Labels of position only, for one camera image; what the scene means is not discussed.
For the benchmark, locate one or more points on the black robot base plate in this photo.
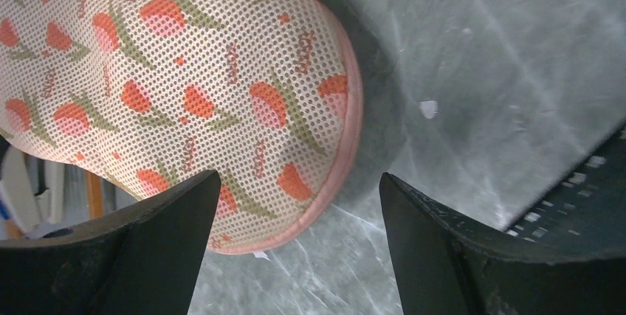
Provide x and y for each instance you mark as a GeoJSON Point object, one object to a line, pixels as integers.
{"type": "Point", "coordinates": [585, 212]}

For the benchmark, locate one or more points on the orange wooden shelf rack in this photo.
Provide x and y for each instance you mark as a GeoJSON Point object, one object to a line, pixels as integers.
{"type": "Point", "coordinates": [94, 193]}

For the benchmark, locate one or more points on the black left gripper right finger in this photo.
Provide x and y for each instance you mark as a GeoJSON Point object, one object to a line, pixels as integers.
{"type": "Point", "coordinates": [447, 263]}

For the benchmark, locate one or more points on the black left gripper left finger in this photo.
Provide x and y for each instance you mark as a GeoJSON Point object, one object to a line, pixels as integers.
{"type": "Point", "coordinates": [142, 259]}

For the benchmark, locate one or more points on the floral mesh laundry bag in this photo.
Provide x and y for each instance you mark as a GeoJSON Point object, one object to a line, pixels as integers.
{"type": "Point", "coordinates": [148, 93]}

